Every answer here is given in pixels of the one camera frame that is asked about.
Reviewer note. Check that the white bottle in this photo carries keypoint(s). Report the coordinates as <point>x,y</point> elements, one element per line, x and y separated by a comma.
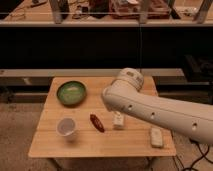
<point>118,121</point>

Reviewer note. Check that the green bowl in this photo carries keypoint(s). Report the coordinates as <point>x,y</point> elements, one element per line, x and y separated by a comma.
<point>71,93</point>

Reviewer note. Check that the clear plastic cup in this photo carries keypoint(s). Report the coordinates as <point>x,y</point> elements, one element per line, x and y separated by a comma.
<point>66,128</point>

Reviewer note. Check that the wooden table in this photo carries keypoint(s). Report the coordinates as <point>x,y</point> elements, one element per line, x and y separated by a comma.
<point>132,141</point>

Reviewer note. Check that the white sponge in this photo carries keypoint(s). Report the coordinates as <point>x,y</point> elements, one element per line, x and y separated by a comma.
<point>156,138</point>

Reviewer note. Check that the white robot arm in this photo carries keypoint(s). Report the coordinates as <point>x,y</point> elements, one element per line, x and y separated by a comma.
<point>191,119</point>

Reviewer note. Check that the long background shelf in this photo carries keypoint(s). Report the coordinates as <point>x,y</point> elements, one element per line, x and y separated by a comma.
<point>106,13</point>

